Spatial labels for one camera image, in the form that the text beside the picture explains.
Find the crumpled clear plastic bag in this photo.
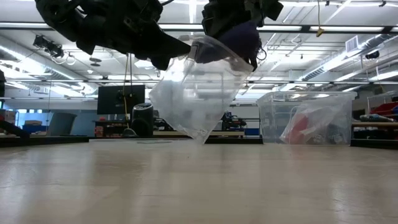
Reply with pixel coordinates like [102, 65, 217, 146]
[279, 104, 352, 146]

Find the yellow handled broom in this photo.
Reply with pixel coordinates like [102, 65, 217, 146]
[123, 96, 138, 138]

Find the black ceiling camera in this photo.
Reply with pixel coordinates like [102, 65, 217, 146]
[32, 34, 65, 59]

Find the clear plastic zip bag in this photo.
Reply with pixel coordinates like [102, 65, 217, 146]
[149, 35, 255, 145]

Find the red storage bin rack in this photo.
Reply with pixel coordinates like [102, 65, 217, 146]
[369, 101, 398, 116]

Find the clear plastic storage bin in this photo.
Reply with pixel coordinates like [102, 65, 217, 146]
[256, 91, 358, 146]

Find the black monitor screen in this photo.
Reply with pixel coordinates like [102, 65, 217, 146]
[96, 85, 146, 115]

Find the wooden workbench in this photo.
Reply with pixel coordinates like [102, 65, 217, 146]
[351, 121, 398, 129]

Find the blue box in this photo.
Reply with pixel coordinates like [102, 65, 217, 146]
[21, 124, 48, 134]

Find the blue elastic bandage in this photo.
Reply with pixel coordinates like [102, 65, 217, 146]
[217, 20, 262, 63]

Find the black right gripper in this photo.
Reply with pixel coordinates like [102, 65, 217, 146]
[195, 0, 284, 72]

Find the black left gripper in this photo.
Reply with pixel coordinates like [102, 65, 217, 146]
[76, 0, 192, 72]

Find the yellow hanging tag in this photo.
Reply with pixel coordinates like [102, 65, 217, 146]
[315, 0, 326, 38]

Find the red item in bin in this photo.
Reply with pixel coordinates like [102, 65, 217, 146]
[284, 113, 309, 144]

